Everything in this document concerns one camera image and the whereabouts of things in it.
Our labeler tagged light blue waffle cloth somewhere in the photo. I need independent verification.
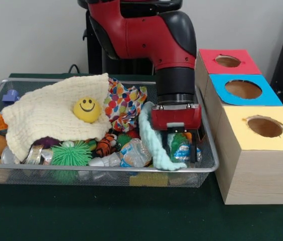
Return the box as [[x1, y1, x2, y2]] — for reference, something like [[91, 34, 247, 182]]
[[138, 101, 190, 171]]

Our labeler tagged shallow wire mesh bin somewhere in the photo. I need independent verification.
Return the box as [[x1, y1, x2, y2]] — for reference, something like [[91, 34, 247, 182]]
[[0, 77, 219, 188]]

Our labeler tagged purple toy block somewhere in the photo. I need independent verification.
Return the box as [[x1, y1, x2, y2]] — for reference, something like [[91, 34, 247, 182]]
[[2, 89, 21, 103]]

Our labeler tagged wooden box with three holes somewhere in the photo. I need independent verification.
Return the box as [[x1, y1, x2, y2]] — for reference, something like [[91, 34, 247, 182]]
[[194, 49, 283, 205]]

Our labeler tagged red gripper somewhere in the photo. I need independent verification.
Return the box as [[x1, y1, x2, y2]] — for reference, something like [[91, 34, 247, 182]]
[[151, 104, 202, 163]]

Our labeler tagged black cable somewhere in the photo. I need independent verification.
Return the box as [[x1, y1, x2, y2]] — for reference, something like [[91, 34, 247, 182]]
[[67, 64, 89, 75]]

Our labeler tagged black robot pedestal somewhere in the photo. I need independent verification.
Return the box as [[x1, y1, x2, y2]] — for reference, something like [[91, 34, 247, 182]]
[[77, 0, 157, 75]]

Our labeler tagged green spiky rubber ball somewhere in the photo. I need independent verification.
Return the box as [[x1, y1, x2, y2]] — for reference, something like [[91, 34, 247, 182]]
[[50, 140, 93, 166], [170, 133, 188, 161]]

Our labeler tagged crushed bottle with blue label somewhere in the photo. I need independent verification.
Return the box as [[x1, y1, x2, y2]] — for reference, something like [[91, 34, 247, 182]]
[[173, 143, 202, 168], [120, 138, 152, 168]]

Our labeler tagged cream waffle cloth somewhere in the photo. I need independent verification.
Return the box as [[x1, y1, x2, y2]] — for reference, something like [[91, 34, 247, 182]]
[[2, 72, 112, 164]]

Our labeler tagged tiger plush toy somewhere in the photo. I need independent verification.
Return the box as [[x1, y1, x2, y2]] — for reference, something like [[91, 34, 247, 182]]
[[95, 133, 118, 158]]

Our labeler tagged colourful polka dot cloth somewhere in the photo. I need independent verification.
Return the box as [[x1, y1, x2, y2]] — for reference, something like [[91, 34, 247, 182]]
[[103, 77, 148, 133]]

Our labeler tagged yellow smiley ball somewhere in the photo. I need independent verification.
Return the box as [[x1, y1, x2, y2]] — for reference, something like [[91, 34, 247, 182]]
[[73, 96, 102, 124]]

